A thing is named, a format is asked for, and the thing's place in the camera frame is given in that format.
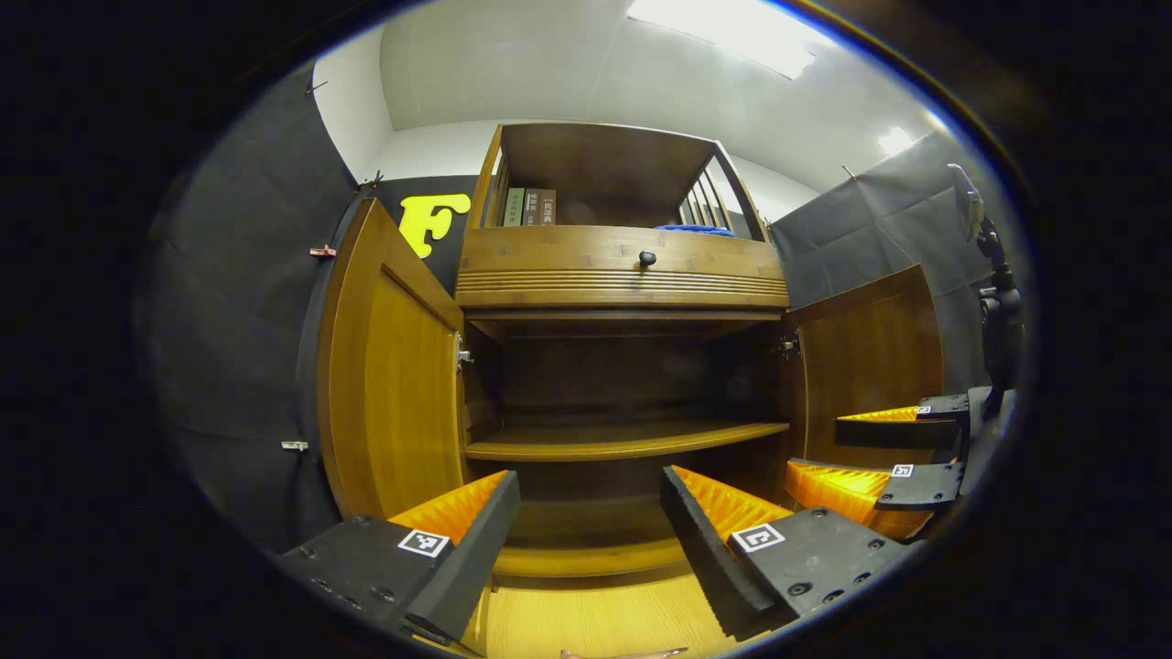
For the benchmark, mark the wooden shoe cabinet door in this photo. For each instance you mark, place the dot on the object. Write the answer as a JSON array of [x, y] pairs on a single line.
[[870, 348], [394, 384]]

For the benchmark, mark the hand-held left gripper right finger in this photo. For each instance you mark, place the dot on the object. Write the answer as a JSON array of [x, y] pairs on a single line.
[[700, 558]]

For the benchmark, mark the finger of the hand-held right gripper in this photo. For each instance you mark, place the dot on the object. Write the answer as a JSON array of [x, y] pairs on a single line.
[[897, 433], [920, 488]]

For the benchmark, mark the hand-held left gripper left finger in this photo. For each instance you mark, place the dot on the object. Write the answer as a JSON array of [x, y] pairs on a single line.
[[476, 558]]

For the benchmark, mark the metal door hinge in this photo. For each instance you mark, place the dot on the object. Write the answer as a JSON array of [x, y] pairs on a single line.
[[463, 353], [789, 345]]

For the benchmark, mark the ceiling light panel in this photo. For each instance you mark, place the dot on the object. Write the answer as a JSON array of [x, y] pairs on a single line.
[[732, 32]]

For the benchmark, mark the wooden cabinet drawer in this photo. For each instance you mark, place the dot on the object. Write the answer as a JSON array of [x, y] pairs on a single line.
[[568, 261]]

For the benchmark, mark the blue cloth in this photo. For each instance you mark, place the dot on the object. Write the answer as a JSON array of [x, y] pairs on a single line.
[[696, 231]]

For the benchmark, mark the wooden cabinet shelf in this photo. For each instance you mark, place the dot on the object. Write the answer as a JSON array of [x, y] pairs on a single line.
[[623, 442]]

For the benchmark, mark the red clip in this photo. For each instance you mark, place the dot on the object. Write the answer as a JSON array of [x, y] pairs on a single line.
[[322, 251]]

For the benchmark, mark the brown book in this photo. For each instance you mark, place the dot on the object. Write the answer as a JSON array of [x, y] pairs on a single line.
[[548, 207], [531, 207]]

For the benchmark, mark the wooden double-door shoe cabinet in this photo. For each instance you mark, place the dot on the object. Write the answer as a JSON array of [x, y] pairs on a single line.
[[595, 293]]

